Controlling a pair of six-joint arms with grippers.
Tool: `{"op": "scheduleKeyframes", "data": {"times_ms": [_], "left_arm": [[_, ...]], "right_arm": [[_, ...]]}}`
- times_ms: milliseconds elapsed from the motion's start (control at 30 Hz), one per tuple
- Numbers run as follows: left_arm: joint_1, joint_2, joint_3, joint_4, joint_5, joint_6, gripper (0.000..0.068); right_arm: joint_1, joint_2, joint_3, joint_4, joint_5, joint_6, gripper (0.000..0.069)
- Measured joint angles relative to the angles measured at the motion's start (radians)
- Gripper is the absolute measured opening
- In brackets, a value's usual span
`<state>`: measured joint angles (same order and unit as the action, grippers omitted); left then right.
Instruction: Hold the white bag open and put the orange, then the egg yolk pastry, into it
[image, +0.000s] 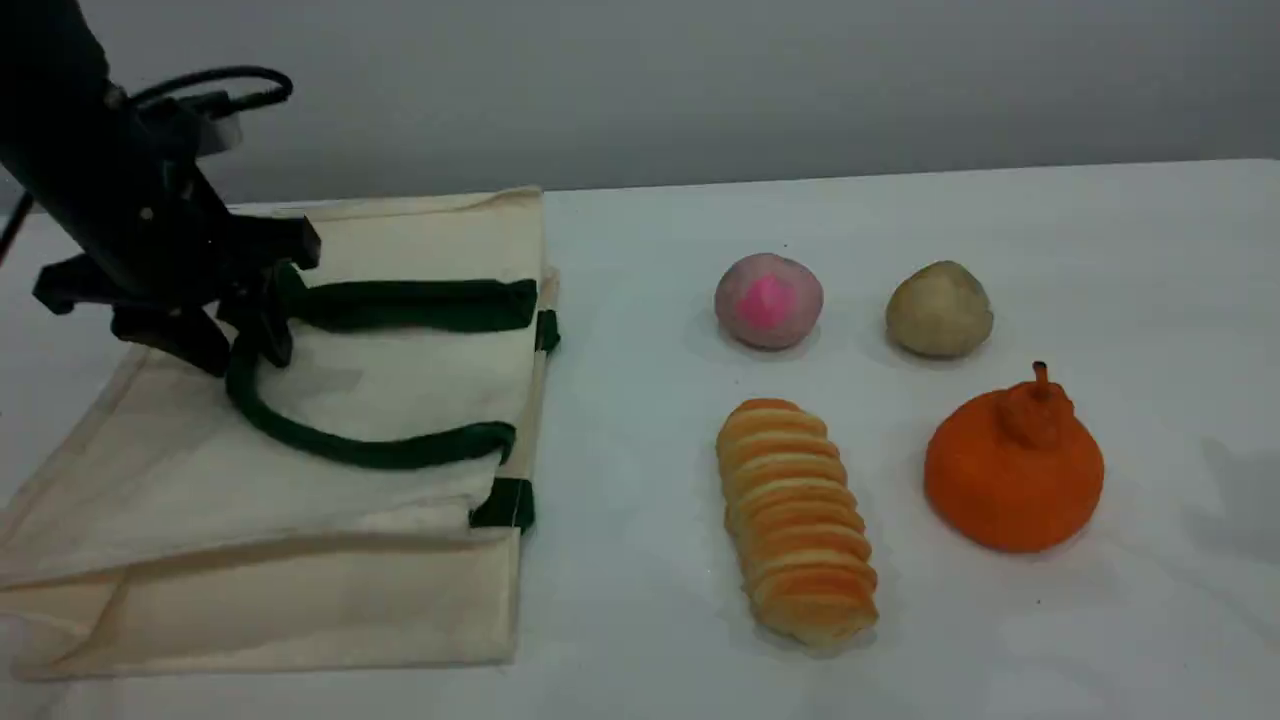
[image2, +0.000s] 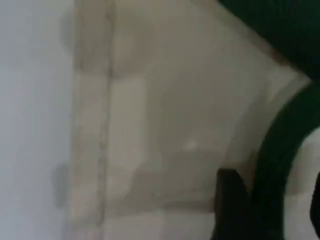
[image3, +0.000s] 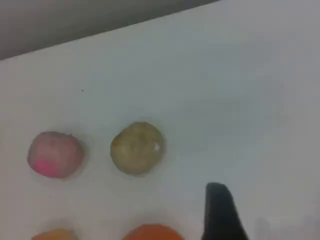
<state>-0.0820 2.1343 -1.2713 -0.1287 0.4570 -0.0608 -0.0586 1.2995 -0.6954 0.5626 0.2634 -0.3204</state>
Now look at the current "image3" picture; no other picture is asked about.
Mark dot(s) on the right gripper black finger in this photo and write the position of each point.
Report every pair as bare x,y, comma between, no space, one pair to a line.
222,217

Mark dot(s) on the orange with stem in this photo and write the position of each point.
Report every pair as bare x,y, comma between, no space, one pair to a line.
153,233

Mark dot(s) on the ridged long bread roll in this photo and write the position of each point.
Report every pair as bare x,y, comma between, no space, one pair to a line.
53,235

